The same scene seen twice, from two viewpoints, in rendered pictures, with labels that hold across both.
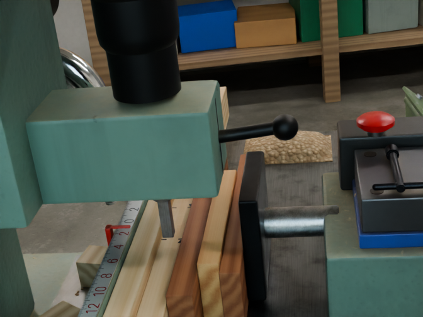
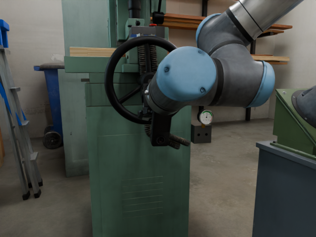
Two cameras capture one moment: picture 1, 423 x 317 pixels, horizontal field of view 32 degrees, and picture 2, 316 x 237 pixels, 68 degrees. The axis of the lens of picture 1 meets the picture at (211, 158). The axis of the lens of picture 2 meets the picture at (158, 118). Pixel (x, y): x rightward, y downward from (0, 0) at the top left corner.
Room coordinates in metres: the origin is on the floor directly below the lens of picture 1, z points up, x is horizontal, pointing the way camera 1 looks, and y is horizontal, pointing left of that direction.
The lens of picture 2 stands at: (0.21, -1.03, 0.83)
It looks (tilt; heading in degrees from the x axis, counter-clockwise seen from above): 11 degrees down; 68
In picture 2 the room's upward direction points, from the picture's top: straight up
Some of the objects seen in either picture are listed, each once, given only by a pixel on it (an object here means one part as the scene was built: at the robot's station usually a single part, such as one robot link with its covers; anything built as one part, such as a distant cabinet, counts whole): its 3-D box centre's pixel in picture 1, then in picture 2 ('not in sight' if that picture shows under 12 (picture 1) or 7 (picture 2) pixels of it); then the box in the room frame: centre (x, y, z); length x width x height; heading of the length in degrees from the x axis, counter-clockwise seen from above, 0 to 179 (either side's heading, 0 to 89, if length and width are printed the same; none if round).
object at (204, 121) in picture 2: not in sight; (204, 118); (0.75, -0.21, 0.65); 0.06 x 0.04 x 0.08; 171
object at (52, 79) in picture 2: not in sight; (67, 103); (0.25, 2.01, 0.48); 0.64 x 0.54 x 0.97; 1
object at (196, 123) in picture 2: not in sight; (198, 131); (0.76, -0.14, 0.58); 0.12 x 0.08 x 0.08; 81
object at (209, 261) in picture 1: (221, 239); not in sight; (0.55, 0.00, 0.93); 0.16 x 0.02 x 0.06; 171
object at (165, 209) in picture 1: (165, 208); not in sight; (0.53, 0.04, 0.97); 0.01 x 0.01 x 0.05; 81
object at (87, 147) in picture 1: (131, 149); (134, 31); (0.53, 0.06, 1.03); 0.14 x 0.07 x 0.09; 81
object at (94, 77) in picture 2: not in sight; (137, 77); (0.52, -0.02, 0.82); 0.40 x 0.21 x 0.04; 171
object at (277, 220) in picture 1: (293, 221); not in sight; (0.53, -0.06, 0.95); 0.09 x 0.07 x 0.09; 171
